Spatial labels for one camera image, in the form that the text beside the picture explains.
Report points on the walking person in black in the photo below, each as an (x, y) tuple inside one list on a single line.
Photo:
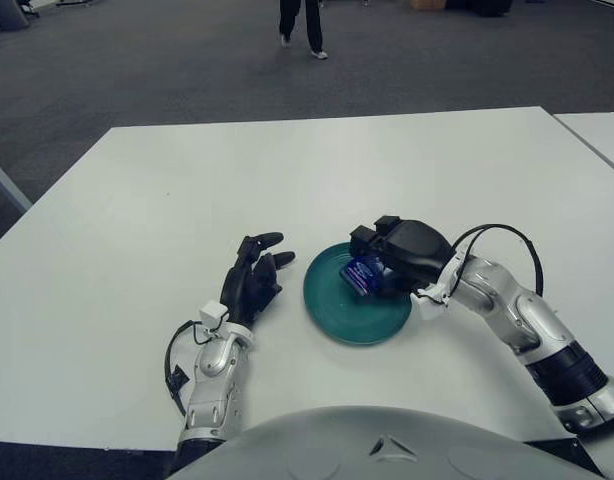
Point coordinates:
[(312, 25)]

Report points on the brown cardboard box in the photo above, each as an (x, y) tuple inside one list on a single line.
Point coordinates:
[(427, 4)]

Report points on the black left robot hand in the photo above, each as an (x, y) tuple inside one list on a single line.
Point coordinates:
[(242, 295)]

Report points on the teal ribbed plate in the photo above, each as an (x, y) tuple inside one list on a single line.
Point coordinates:
[(337, 315)]

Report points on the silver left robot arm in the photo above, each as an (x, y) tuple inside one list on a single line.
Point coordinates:
[(214, 375)]

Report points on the white neighbouring table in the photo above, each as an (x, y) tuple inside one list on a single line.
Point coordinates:
[(602, 135)]

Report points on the black background furniture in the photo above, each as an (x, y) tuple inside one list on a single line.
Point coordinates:
[(479, 7)]

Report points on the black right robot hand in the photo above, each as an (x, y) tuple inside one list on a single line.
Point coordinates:
[(417, 250)]

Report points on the black office chair base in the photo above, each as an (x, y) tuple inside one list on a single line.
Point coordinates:
[(79, 2), (31, 9)]

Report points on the grey robot torso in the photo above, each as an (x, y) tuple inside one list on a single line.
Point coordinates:
[(312, 450)]

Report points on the dark grey office furniture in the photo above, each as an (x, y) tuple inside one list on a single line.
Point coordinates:
[(7, 15)]

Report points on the blue gum pack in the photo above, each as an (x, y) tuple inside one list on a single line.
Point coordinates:
[(359, 275)]

